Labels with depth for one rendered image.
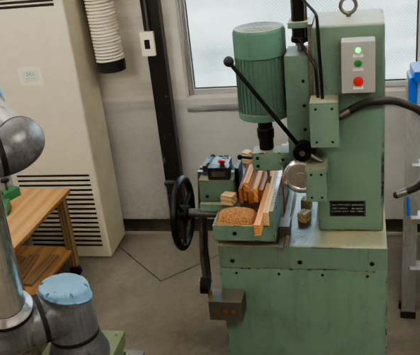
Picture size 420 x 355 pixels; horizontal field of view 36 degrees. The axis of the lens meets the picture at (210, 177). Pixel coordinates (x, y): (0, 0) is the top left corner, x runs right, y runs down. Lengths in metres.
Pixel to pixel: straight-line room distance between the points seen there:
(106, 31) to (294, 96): 1.56
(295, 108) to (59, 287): 0.94
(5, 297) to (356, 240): 1.15
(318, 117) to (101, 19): 1.72
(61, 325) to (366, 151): 1.10
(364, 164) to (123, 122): 1.94
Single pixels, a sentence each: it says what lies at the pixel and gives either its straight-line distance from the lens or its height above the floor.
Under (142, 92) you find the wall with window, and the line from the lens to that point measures 3.75.
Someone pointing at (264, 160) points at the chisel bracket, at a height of 1.04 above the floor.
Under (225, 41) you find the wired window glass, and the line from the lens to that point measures 3.63.
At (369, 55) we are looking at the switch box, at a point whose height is 1.44.
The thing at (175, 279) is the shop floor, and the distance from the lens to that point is 3.62.
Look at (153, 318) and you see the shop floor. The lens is 3.36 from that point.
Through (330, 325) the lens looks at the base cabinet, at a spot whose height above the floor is 0.48.
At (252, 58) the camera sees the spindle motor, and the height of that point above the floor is 1.42.
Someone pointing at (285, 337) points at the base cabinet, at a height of 0.42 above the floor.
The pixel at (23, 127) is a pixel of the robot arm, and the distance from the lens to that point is 1.64.
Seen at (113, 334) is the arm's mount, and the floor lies 0.65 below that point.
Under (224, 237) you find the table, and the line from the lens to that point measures 2.23.
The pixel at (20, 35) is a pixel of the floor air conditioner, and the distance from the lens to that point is 3.58.
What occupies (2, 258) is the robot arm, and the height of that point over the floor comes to 1.13.
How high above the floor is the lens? 1.96
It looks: 24 degrees down
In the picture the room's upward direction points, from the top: 6 degrees counter-clockwise
